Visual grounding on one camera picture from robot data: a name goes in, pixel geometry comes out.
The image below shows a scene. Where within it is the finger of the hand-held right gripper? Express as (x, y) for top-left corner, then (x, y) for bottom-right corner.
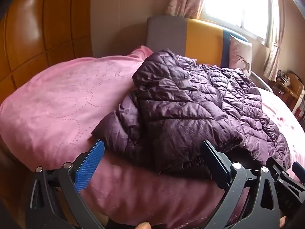
(266, 157), (291, 182)
(292, 161), (305, 176)

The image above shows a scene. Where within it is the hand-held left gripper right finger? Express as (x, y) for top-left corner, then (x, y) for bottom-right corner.
(200, 140), (280, 229)

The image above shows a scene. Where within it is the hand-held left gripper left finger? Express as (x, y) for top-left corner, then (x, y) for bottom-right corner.
(26, 139), (106, 229)

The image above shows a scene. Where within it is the purple quilted down jacket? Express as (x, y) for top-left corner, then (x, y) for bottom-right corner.
(92, 48), (291, 179)

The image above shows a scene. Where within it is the pink bed cover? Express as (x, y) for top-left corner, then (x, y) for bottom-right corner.
(0, 45), (305, 229)

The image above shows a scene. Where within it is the cluttered wooden desk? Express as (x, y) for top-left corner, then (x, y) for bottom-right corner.
(272, 70), (305, 106)

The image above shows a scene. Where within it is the deer print pillow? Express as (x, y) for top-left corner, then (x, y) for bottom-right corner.
(229, 35), (253, 77)

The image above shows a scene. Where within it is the grey yellow blue headboard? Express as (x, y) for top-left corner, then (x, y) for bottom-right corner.
(146, 16), (249, 67)

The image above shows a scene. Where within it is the wooden wardrobe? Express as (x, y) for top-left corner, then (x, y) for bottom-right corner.
(0, 0), (93, 105)

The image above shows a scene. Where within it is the window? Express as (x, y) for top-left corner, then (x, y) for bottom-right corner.
(202, 0), (274, 46)

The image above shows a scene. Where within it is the grey bed rail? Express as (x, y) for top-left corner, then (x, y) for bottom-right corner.
(249, 70), (274, 93)

